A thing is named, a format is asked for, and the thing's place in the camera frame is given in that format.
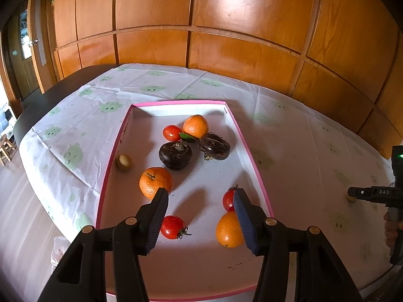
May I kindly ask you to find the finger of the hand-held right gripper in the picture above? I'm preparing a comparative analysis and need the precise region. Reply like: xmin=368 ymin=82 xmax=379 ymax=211
xmin=348 ymin=186 xmax=394 ymax=202

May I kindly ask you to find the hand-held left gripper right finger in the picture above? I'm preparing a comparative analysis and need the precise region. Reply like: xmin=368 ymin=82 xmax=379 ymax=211
xmin=233 ymin=188 xmax=362 ymax=302

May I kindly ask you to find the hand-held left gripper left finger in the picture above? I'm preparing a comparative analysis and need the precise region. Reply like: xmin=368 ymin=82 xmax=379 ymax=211
xmin=38 ymin=187 xmax=170 ymax=302

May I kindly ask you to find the red tomato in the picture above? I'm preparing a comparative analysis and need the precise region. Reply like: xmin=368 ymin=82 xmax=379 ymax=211
xmin=160 ymin=215 xmax=192 ymax=240
xmin=162 ymin=125 xmax=183 ymax=142
xmin=222 ymin=186 xmax=240 ymax=212

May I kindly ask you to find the pink-rimmed white box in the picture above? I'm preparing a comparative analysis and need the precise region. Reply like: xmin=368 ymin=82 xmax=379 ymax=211
xmin=95 ymin=100 xmax=274 ymax=302

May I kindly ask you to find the dark purple mangosteen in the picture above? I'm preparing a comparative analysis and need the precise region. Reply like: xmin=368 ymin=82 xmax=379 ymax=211
xmin=197 ymin=133 xmax=231 ymax=161
xmin=158 ymin=141 xmax=198 ymax=171

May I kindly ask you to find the small yellow-green fruit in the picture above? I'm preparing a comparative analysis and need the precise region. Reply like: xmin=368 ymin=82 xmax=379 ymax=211
xmin=116 ymin=154 xmax=133 ymax=172

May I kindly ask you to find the orange with green leaf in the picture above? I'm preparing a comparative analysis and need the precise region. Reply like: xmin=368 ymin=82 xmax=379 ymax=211
xmin=179 ymin=115 xmax=209 ymax=142

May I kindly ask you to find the person's right hand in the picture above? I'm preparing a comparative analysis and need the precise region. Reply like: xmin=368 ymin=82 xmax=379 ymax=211
xmin=383 ymin=210 xmax=399 ymax=248

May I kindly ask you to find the white cloud-print tablecloth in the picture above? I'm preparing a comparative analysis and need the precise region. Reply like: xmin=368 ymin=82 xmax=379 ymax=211
xmin=19 ymin=63 xmax=403 ymax=296

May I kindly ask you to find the white plastic bag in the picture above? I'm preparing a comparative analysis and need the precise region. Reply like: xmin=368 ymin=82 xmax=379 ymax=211
xmin=50 ymin=234 xmax=71 ymax=274

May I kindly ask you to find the wooden stool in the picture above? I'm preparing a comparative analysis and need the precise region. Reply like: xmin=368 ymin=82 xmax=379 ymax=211
xmin=0 ymin=135 xmax=18 ymax=167

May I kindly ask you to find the white appliance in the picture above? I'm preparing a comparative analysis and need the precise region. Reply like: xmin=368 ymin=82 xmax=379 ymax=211
xmin=0 ymin=102 xmax=18 ymax=129

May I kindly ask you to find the wooden wardrobe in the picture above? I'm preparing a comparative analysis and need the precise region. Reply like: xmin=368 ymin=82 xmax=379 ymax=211
xmin=47 ymin=0 xmax=403 ymax=159

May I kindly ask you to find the wooden door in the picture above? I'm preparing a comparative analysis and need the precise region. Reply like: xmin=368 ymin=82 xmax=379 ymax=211
xmin=0 ymin=0 xmax=57 ymax=101

